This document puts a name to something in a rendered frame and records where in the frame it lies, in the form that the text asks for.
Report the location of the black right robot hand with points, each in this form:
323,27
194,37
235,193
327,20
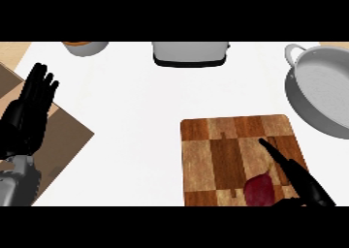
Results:
296,180

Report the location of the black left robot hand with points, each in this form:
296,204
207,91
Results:
24,113

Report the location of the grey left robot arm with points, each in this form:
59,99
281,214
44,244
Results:
12,184

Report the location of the dark red pear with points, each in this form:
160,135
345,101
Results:
259,190

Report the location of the wooden checkered cutting board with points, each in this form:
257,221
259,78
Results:
220,155

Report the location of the grey metal pot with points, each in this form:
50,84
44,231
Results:
326,93

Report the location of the grey bowl with orange content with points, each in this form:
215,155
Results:
86,47

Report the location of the grey toaster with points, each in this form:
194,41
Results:
191,54

